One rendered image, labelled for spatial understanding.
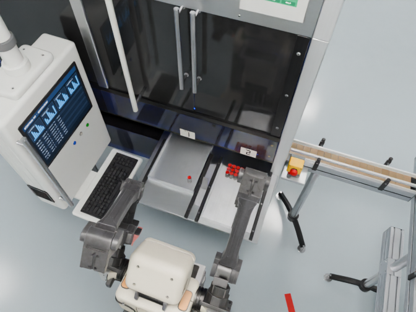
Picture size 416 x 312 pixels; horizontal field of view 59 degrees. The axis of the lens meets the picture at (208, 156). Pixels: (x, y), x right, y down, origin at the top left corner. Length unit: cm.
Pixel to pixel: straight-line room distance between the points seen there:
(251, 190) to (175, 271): 37
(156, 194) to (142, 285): 72
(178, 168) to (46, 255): 135
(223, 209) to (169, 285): 71
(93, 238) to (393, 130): 301
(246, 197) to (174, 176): 87
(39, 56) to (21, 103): 21
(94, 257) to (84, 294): 165
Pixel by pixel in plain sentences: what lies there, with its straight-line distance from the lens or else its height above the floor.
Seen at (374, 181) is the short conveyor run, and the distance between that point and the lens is 211.
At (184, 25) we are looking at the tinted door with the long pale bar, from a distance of 146.
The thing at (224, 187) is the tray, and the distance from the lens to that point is 196.
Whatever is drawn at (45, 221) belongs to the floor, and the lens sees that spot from 307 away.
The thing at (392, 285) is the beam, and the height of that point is 55.
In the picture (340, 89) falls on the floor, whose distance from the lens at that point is 378.
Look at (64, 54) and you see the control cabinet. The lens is 170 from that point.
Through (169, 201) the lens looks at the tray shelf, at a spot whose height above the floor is 88.
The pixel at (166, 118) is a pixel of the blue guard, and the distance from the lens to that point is 194.
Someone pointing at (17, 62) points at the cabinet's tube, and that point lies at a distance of 159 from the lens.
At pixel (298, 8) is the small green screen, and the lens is 126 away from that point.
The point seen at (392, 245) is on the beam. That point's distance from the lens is 244.
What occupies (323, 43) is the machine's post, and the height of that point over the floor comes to 179.
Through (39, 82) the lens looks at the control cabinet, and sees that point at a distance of 162.
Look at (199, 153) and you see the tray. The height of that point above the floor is 88.
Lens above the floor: 262
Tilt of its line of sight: 58 degrees down
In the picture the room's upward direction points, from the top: 1 degrees clockwise
